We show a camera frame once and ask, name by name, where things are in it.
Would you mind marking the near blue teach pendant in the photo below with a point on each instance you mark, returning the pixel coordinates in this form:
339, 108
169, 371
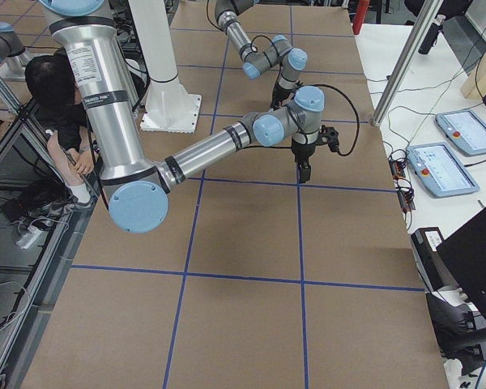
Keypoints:
440, 170

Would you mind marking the aluminium frame post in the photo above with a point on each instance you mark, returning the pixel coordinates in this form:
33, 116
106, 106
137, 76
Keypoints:
426, 16

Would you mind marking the black laptop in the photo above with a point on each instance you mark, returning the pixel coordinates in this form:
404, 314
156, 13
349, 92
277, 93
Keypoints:
464, 255

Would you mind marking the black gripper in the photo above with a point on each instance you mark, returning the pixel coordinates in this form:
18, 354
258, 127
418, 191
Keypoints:
276, 99
301, 151

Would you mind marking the black desktop box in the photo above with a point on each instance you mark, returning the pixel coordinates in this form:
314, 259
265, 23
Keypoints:
434, 272

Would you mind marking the red cylinder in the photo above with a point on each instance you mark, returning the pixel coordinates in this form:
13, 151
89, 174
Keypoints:
359, 18

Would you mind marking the far blue teach pendant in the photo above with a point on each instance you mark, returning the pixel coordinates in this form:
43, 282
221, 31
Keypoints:
465, 130

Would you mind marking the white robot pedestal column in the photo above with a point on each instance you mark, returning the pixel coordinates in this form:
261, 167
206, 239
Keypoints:
168, 106

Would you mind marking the white power strip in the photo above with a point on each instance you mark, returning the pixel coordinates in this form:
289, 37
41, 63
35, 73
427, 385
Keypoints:
27, 240

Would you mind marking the person in black jacket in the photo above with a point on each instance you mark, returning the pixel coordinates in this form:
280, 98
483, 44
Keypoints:
51, 82

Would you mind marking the blue teach pendant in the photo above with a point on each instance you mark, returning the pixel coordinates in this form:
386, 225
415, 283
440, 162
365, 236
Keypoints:
440, 170
465, 130

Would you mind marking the black bottle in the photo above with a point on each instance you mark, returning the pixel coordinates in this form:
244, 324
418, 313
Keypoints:
431, 36

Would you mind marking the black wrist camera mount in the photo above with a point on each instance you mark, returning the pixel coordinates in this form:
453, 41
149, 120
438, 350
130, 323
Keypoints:
329, 136

